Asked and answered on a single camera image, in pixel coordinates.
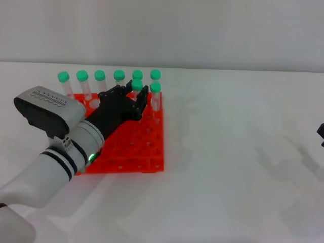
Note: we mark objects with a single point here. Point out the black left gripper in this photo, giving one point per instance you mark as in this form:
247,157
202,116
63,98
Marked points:
114,111

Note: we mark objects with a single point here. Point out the clear tube with green cap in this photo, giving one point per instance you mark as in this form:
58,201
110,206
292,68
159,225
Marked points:
82,75
156,87
119,75
137,74
155,74
137,84
63,76
100,75

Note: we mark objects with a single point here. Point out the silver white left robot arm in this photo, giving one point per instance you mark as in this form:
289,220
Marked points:
50,167

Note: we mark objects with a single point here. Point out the orange plastic test tube rack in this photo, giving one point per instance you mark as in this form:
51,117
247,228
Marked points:
152,152

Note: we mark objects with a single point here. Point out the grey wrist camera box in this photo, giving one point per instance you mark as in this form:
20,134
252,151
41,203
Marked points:
45,111

